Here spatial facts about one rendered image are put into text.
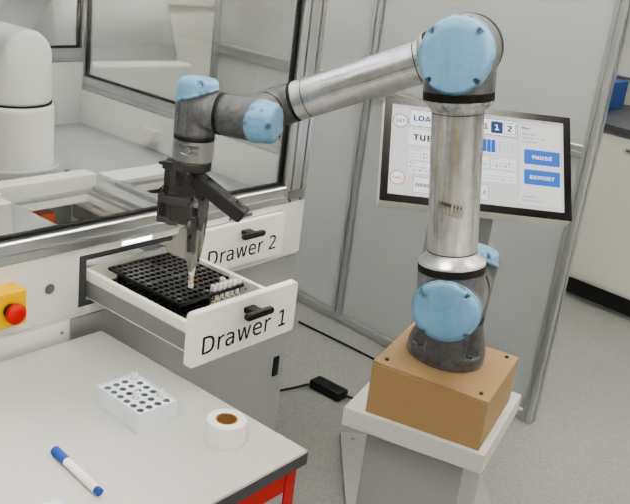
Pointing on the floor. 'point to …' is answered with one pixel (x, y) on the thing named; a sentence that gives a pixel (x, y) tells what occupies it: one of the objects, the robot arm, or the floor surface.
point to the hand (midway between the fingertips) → (195, 264)
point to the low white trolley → (115, 436)
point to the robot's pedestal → (418, 459)
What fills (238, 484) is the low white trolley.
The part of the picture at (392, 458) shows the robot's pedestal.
